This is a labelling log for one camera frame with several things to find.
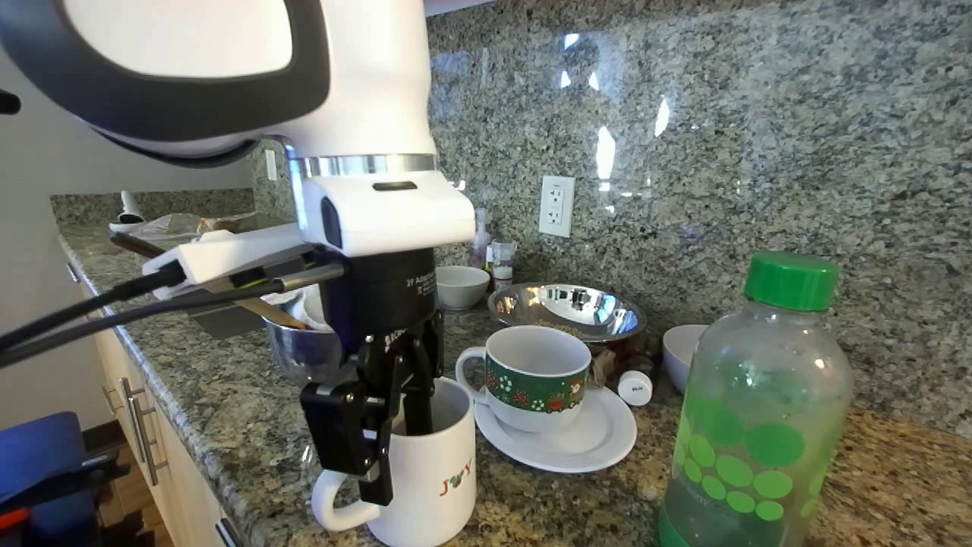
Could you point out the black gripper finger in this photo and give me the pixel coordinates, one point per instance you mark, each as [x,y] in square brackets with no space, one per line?
[349,437]
[420,391]

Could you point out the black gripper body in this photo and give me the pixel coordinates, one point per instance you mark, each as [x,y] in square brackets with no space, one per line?
[391,293]

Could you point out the white printed mug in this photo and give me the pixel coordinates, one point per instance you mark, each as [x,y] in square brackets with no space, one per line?
[436,489]

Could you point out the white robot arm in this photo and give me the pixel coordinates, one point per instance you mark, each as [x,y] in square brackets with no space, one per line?
[353,81]

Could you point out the wide white ceramic bowl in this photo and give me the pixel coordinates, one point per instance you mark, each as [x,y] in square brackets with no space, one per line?
[463,290]

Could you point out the stainless steel pot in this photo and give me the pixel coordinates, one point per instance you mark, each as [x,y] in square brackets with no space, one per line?
[306,351]

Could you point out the clear pump soap dispenser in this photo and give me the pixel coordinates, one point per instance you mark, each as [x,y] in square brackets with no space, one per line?
[482,245]

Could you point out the white cup with green band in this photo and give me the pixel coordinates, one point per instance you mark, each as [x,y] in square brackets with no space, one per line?
[534,391]

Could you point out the small clear glass jar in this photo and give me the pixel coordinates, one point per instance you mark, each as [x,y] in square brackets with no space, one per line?
[502,250]

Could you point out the stainless steel sink basin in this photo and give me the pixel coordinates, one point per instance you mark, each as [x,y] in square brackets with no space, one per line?
[229,324]

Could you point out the shiny steel mixing bowl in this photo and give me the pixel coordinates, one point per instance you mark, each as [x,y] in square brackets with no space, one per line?
[566,309]

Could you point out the white saucer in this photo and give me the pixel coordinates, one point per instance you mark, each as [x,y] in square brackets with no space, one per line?
[595,445]

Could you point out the small white bottle cap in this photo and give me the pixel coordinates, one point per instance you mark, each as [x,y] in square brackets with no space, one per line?
[635,391]

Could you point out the dark wooden spoon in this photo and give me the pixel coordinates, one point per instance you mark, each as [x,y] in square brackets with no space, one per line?
[128,245]

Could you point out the grey sink sprayer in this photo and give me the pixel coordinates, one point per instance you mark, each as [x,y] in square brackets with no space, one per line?
[126,211]

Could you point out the blue padded object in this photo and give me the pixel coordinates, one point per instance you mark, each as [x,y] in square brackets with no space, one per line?
[42,457]

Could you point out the clear bottle with green cap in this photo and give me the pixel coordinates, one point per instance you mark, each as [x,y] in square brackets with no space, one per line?
[761,426]

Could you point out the black round knob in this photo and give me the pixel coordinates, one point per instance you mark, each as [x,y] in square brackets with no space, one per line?
[8,103]

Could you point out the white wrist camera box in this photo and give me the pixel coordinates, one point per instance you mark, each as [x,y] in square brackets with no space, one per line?
[224,253]

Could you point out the white wall power outlet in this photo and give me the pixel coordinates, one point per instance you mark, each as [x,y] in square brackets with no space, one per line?
[556,205]

